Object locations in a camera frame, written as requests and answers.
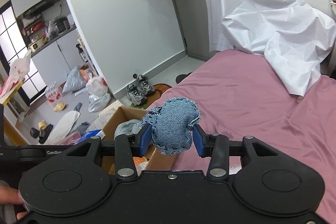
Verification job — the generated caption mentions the blue denim heart pouch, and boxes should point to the blue denim heart pouch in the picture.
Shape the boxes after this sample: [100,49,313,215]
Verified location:
[139,97,201,156]

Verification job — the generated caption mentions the white plastic shopping bag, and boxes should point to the white plastic shopping bag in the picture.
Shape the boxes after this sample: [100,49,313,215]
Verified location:
[85,76,111,113]

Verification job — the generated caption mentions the white shoe insole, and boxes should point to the white shoe insole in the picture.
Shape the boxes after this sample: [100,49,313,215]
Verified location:
[45,110,80,145]

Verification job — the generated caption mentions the plush hamburger toy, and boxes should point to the plush hamburger toy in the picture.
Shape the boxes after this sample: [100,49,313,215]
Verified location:
[133,157,148,168]

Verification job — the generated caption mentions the brown cardboard box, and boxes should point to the brown cardboard box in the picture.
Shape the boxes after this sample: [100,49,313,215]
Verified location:
[101,105,177,175]

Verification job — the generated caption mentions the yellow slipper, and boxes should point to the yellow slipper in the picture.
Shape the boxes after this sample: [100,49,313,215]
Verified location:
[53,103,67,112]

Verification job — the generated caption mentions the black slipper on floor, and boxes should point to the black slipper on floor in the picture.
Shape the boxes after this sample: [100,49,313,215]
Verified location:
[175,73,191,84]

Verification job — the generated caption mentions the grey plastic mailer bag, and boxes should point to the grey plastic mailer bag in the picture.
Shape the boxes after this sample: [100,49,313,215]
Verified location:
[63,65,86,93]

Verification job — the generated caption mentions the kitchen counter with appliances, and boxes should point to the kitchen counter with appliances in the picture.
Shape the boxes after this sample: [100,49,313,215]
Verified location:
[17,0,75,50]

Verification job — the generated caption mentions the white plastic cover sheet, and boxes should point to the white plastic cover sheet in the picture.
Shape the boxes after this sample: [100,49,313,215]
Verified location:
[206,0,335,96]

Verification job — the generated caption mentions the pink bed sheet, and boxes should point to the pink bed sheet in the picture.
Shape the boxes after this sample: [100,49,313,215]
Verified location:
[154,50,335,223]

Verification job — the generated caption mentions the blue tissue pack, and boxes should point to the blue tissue pack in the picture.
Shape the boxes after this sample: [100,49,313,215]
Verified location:
[80,130,105,141]

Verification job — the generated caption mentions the grey sneaker pair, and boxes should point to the grey sneaker pair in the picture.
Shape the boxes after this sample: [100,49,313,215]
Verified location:
[126,75,155,106]

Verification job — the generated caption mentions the grey fluffy plush slipper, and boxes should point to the grey fluffy plush slipper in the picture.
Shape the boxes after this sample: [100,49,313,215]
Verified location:
[114,119,141,138]

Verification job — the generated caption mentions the clear bag of white beads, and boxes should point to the clear bag of white beads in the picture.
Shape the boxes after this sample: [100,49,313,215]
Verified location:
[229,162,242,175]

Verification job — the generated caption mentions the packaged fabric bundle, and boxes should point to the packaged fabric bundle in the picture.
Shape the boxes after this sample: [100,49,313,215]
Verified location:
[87,100,123,132]

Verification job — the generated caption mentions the person's left hand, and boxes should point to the person's left hand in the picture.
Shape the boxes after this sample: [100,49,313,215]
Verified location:
[0,185,24,205]

